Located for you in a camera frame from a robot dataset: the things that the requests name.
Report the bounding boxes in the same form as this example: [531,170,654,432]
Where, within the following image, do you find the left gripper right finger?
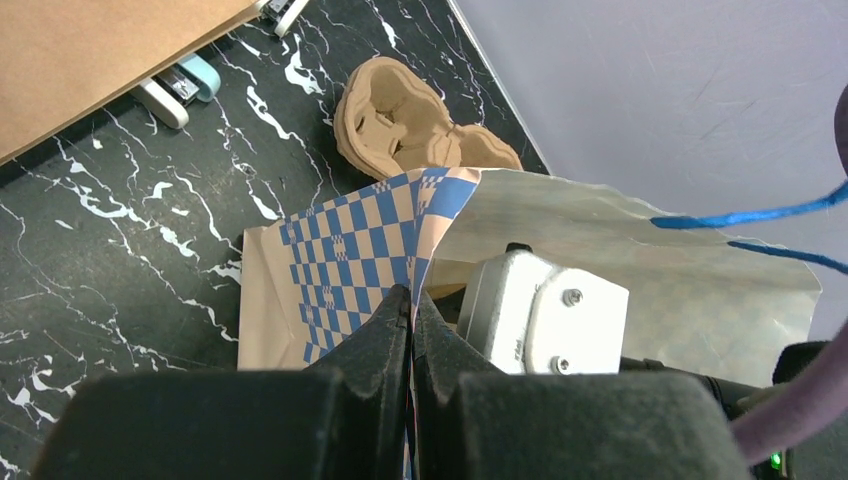
[412,298,750,479]

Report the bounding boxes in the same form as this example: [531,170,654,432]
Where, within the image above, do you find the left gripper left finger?
[32,285,411,479]

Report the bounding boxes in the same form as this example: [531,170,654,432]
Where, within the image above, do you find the blue checkered paper bag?
[238,172,847,479]

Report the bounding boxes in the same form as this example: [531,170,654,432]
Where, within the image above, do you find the brown pulp cup carrier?
[333,56,522,181]

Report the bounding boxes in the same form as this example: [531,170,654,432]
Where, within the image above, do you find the white blue stapler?
[130,53,221,130]

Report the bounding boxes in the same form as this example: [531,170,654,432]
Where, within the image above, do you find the white clip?
[256,0,310,38]

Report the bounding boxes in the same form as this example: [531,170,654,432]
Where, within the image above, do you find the brown kraft paper bags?
[1,0,258,162]

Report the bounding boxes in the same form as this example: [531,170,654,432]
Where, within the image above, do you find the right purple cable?
[728,86,848,465]

